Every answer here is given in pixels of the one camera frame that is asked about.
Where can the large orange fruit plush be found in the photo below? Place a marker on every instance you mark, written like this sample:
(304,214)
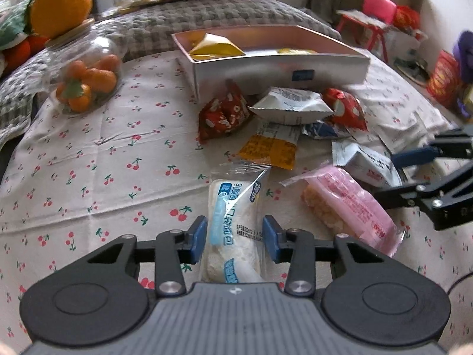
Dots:
(61,3)

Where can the puffed white blue snack packet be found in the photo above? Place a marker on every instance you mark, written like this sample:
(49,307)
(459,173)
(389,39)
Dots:
(292,105)

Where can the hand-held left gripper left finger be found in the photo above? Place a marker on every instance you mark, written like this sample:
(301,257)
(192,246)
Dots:
(199,238)

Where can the red patterned bag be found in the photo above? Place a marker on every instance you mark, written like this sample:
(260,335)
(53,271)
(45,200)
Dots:
(443,75)

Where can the grey checked pillow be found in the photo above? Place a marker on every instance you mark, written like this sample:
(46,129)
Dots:
(240,11)

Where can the yellow snack packet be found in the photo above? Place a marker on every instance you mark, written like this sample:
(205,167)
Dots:
(292,50)
(214,46)

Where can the white snack packet clear wrapper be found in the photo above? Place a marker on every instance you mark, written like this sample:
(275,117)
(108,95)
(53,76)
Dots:
(231,214)

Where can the small blue white packet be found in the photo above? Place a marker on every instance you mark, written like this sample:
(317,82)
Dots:
(325,130)

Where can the pink plastic chair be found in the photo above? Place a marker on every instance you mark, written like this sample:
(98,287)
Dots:
(378,5)

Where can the paper sheet red print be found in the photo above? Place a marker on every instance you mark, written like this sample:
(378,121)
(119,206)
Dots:
(360,16)

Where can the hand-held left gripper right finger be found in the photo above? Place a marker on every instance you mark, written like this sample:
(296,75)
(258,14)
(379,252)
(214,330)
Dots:
(269,238)

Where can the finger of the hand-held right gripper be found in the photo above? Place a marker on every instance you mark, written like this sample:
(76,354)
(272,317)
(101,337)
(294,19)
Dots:
(399,196)
(414,157)

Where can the orange label snack packet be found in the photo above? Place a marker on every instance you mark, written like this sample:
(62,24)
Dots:
(269,149)

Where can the red round decoration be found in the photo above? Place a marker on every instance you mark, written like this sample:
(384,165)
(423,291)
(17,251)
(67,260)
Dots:
(406,18)

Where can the red-orange fruit plush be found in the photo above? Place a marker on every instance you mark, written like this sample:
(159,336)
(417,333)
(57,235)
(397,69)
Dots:
(22,53)

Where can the pile of small toy oranges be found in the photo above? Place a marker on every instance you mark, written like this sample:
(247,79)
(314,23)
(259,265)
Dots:
(99,77)

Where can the white packet black print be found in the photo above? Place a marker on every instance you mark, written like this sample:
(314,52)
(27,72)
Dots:
(366,162)

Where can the silver cardboard box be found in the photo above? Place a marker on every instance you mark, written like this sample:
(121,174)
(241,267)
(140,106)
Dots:
(258,70)

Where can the white folded paper sheets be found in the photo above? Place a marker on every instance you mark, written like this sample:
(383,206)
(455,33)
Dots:
(402,129)

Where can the purple plush toy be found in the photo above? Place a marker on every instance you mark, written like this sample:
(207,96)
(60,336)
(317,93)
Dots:
(466,48)

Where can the cherry print tablecloth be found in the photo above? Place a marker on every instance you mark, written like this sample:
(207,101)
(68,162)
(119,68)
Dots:
(111,177)

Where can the green leaf plush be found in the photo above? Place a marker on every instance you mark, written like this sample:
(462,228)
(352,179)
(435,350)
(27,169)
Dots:
(13,26)

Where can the pink snack packet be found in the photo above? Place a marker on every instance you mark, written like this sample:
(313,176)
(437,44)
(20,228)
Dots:
(343,199)

